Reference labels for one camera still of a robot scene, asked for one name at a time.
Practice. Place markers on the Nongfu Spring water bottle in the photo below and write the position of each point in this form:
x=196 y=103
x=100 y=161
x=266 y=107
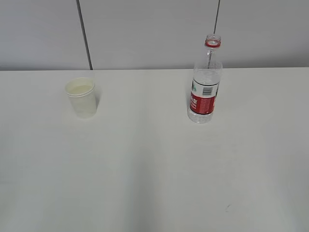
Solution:
x=205 y=82

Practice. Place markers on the white paper cup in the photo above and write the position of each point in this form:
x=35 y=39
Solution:
x=81 y=94

